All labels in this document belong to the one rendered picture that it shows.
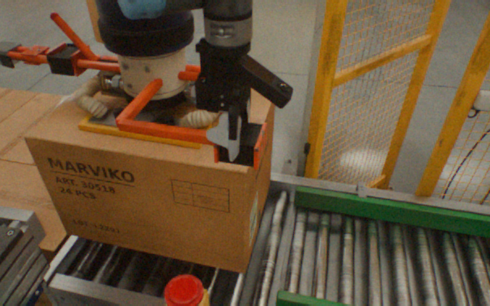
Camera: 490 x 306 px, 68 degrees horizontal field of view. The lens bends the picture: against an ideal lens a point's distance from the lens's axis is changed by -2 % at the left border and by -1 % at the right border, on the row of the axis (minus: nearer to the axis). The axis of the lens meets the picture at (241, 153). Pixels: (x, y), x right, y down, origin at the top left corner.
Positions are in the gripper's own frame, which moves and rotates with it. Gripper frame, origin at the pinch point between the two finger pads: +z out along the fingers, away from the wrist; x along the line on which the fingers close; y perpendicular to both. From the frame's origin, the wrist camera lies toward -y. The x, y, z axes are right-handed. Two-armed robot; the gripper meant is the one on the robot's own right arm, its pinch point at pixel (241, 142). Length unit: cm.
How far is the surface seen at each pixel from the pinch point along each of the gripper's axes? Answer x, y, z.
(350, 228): -43, -31, 66
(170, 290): 23.1, 7.3, 17.4
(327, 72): -67, -14, 16
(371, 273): -25, -39, 67
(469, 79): -68, -59, 13
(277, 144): -160, 13, 121
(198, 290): 21.9, 2.5, 17.4
